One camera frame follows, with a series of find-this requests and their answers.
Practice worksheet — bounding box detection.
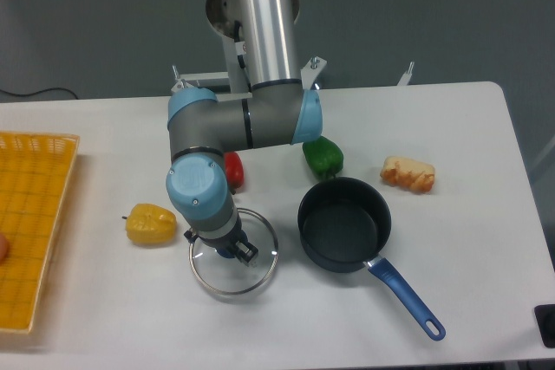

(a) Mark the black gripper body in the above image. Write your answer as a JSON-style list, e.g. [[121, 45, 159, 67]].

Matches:
[[184, 229, 248, 257]]

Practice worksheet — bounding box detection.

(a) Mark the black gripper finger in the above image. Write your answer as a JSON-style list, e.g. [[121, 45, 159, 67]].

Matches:
[[233, 246, 254, 266], [240, 241, 258, 263]]

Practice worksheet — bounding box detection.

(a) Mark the glass lid blue knob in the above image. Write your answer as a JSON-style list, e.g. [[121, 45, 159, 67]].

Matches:
[[188, 208, 279, 298]]

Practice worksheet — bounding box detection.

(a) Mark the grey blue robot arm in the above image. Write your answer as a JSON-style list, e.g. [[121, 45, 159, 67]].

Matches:
[[166, 0, 323, 265]]

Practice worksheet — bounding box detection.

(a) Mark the red bell pepper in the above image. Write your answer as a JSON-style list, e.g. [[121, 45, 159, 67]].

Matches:
[[225, 152, 245, 194]]

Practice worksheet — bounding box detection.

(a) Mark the yellow bell pepper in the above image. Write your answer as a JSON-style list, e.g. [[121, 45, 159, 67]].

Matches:
[[125, 203, 177, 246]]

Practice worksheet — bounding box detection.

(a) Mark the green bell pepper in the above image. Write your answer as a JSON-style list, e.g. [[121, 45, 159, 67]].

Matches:
[[302, 136, 344, 180]]

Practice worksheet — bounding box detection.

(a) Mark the bread loaf piece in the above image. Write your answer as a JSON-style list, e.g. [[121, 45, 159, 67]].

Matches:
[[380, 156, 435, 193]]

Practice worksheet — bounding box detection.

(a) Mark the yellow woven basket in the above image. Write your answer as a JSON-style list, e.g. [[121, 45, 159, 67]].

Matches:
[[1, 131, 80, 334]]

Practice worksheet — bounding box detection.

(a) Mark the orange object in basket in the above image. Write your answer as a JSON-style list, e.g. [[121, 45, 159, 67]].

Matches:
[[0, 233, 10, 262]]

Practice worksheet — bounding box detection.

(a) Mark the black device at table edge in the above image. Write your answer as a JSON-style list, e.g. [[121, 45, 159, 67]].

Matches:
[[534, 304, 555, 348]]

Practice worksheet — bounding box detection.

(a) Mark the dark saucepan blue handle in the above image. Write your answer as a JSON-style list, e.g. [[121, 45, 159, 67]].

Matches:
[[297, 177, 446, 341]]

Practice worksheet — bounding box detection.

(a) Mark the black cable on floor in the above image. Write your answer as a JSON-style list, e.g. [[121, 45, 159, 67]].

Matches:
[[0, 87, 79, 100]]

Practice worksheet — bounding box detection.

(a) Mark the white table bracket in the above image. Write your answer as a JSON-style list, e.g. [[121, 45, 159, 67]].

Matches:
[[397, 61, 415, 87]]

